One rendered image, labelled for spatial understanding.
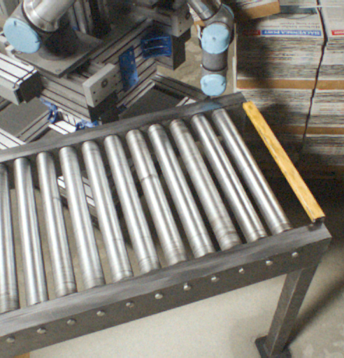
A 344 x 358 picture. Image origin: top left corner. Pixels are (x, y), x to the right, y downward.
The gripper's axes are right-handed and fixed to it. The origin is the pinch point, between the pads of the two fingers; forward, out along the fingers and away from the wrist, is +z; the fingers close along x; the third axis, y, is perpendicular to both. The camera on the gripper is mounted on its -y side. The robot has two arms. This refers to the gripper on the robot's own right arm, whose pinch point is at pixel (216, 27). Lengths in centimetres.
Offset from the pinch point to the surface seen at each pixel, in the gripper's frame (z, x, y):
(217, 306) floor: -65, 19, -80
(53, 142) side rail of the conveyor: -54, 44, 10
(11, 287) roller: -98, 43, 9
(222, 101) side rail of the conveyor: -36.1, -1.5, -2.8
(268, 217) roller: -76, -12, -7
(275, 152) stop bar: -58, -15, -4
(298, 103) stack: -6.3, -23.3, -36.0
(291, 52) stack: -6.4, -23.5, -12.2
